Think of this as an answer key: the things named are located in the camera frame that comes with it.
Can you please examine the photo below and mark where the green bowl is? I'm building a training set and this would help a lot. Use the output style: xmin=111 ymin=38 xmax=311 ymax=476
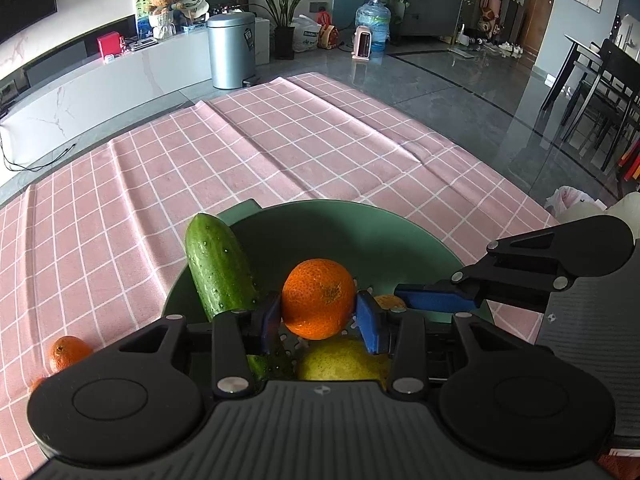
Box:
xmin=164 ymin=199 xmax=494 ymax=396

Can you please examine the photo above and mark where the pink checked tablecloth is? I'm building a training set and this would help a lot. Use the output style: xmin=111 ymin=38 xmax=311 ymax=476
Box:
xmin=0 ymin=72 xmax=562 ymax=480

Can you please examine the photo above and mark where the large orange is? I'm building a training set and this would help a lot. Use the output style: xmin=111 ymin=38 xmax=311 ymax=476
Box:
xmin=281 ymin=258 xmax=357 ymax=340

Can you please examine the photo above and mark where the red orange bag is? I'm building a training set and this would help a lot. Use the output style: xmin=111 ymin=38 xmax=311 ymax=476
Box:
xmin=317 ymin=22 xmax=340 ymax=50

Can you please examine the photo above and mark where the blue water jug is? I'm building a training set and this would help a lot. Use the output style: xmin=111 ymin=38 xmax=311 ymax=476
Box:
xmin=354 ymin=0 xmax=391 ymax=54

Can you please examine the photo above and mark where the black dining chair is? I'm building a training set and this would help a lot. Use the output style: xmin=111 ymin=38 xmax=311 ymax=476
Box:
xmin=561 ymin=38 xmax=640 ymax=173

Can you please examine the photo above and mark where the black cable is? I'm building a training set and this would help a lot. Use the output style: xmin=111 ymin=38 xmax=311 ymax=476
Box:
xmin=0 ymin=108 xmax=77 ymax=172

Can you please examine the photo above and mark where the green cucumber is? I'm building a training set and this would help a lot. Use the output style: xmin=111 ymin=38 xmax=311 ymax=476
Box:
xmin=185 ymin=213 xmax=297 ymax=387

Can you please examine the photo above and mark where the red box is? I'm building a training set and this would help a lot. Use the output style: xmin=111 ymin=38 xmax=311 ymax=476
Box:
xmin=96 ymin=32 xmax=123 ymax=59

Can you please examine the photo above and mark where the white cloth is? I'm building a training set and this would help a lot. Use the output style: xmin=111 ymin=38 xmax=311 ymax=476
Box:
xmin=606 ymin=194 xmax=640 ymax=242

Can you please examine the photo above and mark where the pinkish plastic bag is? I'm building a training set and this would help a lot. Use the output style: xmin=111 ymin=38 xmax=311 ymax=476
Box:
xmin=544 ymin=185 xmax=609 ymax=222

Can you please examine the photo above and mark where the pink space heater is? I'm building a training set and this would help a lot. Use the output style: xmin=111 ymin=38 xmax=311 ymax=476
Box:
xmin=351 ymin=24 xmax=375 ymax=61

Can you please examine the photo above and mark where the white side cabinet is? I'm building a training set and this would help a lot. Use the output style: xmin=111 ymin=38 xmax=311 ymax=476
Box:
xmin=255 ymin=17 xmax=271 ymax=66

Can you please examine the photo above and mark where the silver pedal trash can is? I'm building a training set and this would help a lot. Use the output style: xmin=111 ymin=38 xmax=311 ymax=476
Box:
xmin=206 ymin=11 xmax=259 ymax=90

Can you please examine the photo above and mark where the potted snake plant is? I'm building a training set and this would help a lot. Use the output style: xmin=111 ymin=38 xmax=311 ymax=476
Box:
xmin=234 ymin=0 xmax=334 ymax=61

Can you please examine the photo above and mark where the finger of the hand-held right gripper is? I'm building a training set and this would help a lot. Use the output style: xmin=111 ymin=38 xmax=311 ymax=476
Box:
xmin=393 ymin=224 xmax=577 ymax=314

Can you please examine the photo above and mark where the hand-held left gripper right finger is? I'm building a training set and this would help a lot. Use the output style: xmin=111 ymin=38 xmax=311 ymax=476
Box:
xmin=355 ymin=290 xmax=552 ymax=397

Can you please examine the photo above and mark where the landscape picture frame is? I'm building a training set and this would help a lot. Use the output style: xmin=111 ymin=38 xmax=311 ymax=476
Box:
xmin=133 ymin=0 xmax=174 ymax=42

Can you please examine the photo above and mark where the white marble tv cabinet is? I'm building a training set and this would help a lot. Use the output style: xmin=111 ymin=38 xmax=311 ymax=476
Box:
xmin=0 ymin=24 xmax=217 ymax=173

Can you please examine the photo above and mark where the black dining table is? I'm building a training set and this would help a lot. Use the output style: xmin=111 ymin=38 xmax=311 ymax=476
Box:
xmin=539 ymin=34 xmax=640 ymax=113

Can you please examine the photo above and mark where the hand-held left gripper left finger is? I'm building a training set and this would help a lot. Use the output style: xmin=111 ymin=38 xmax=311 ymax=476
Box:
xmin=118 ymin=291 xmax=284 ymax=397

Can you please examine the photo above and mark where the yellow pear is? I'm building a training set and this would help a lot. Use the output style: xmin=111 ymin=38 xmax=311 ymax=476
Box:
xmin=297 ymin=336 xmax=394 ymax=384

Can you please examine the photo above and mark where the white plastic bag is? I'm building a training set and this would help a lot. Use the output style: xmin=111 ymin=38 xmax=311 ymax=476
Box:
xmin=291 ymin=14 xmax=324 ymax=54

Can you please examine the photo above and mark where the brown teddy bear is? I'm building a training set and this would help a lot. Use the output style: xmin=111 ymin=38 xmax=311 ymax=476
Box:
xmin=147 ymin=0 xmax=177 ymax=40

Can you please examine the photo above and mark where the wooden door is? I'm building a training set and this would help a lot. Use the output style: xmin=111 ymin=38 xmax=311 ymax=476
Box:
xmin=517 ymin=0 xmax=559 ymax=57

